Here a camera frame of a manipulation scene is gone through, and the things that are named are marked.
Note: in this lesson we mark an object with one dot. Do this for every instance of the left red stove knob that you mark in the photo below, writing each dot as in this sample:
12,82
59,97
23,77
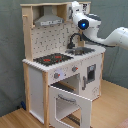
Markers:
56,75

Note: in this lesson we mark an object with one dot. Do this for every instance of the red stove knob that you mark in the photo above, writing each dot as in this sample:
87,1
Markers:
56,75
74,69

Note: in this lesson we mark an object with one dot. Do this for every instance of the white toy oven door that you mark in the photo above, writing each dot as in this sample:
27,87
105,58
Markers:
62,103

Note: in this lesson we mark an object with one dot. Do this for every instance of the white dishwasher door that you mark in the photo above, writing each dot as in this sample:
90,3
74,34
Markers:
90,77

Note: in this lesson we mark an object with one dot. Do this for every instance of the black toy faucet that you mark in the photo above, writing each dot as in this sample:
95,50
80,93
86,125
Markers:
73,40

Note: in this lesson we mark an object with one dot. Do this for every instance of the grey toy sink basin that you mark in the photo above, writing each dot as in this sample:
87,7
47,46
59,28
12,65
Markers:
79,51

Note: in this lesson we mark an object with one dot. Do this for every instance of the right red stove knob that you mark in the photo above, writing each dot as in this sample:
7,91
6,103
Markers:
74,69

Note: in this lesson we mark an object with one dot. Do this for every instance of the wooden toy kitchen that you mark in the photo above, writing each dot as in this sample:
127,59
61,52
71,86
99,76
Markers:
46,40

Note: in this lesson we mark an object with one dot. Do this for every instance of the black toy stovetop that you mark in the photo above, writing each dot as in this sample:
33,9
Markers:
52,59

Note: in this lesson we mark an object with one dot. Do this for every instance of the grey toy range hood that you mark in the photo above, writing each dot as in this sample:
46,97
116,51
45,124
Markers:
48,18

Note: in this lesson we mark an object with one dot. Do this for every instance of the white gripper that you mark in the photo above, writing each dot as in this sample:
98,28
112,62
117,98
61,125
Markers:
77,13

